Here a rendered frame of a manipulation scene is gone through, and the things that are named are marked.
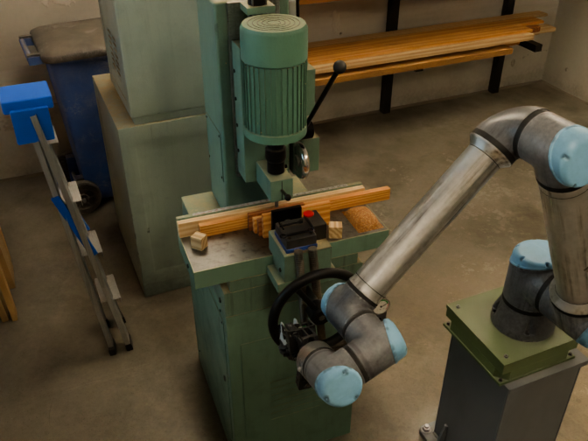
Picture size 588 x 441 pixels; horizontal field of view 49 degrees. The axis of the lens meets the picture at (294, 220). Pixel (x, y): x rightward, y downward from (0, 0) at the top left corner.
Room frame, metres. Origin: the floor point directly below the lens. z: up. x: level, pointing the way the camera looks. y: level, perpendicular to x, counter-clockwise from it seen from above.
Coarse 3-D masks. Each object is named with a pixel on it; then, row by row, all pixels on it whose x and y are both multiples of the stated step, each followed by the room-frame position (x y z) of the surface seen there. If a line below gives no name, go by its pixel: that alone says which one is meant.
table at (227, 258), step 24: (336, 216) 1.67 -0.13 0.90; (216, 240) 1.55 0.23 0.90; (240, 240) 1.55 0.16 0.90; (264, 240) 1.55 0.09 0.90; (336, 240) 1.55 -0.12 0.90; (360, 240) 1.57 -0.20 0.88; (384, 240) 1.60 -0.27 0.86; (192, 264) 1.43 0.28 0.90; (216, 264) 1.43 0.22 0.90; (240, 264) 1.44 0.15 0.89; (264, 264) 1.46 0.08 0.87
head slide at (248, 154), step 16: (240, 48) 1.71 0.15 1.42; (240, 64) 1.71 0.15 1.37; (240, 80) 1.71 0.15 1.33; (240, 96) 1.72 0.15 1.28; (240, 112) 1.73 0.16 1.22; (240, 128) 1.74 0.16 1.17; (240, 144) 1.74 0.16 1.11; (256, 144) 1.72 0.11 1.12; (240, 160) 1.75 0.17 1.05; (256, 160) 1.72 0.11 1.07
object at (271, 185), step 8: (264, 160) 1.72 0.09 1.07; (256, 168) 1.71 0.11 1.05; (264, 168) 1.67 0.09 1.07; (256, 176) 1.71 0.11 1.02; (264, 176) 1.64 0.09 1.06; (272, 176) 1.63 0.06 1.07; (280, 176) 1.63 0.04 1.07; (288, 176) 1.63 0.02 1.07; (264, 184) 1.64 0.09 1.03; (272, 184) 1.59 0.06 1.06; (280, 184) 1.60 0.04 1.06; (288, 184) 1.61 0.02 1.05; (272, 192) 1.59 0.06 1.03; (280, 192) 1.60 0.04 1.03; (288, 192) 1.61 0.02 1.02; (272, 200) 1.59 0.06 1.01
